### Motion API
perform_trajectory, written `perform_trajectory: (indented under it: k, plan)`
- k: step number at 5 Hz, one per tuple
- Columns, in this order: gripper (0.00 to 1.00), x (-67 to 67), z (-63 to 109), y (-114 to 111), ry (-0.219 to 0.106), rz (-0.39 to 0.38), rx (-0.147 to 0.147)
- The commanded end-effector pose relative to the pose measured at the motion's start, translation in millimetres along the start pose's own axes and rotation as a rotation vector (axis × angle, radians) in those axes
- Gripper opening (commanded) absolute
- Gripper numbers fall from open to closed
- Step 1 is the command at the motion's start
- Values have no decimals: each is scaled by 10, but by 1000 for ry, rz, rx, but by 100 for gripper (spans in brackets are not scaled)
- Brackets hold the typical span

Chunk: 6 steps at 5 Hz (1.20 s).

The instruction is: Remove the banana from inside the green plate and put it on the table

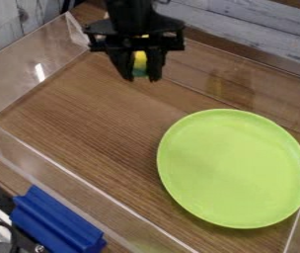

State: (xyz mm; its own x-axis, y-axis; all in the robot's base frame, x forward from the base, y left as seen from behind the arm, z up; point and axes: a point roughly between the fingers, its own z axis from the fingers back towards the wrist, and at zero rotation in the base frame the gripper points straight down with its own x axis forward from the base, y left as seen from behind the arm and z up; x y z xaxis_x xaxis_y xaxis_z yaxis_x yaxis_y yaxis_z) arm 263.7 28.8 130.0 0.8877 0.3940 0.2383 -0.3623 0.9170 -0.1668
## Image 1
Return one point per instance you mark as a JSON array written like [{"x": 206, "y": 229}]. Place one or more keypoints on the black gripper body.
[{"x": 128, "y": 33}]

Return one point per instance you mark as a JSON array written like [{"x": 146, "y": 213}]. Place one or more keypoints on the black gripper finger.
[
  {"x": 122, "y": 60},
  {"x": 154, "y": 63}
]

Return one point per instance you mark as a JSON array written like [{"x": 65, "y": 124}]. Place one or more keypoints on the yellow toy banana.
[{"x": 140, "y": 65}]

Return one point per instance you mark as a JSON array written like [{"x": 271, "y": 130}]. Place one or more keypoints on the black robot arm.
[{"x": 133, "y": 7}]

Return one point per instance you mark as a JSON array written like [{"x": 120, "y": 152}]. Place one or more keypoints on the green plastic plate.
[{"x": 229, "y": 166}]

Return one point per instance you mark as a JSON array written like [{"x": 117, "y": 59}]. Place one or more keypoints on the blue plastic clamp block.
[{"x": 58, "y": 228}]

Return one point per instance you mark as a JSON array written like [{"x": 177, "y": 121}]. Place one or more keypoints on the clear acrylic corner bracket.
[{"x": 74, "y": 31}]

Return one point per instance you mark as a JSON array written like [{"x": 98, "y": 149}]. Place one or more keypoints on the clear acrylic wall panels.
[{"x": 79, "y": 131}]

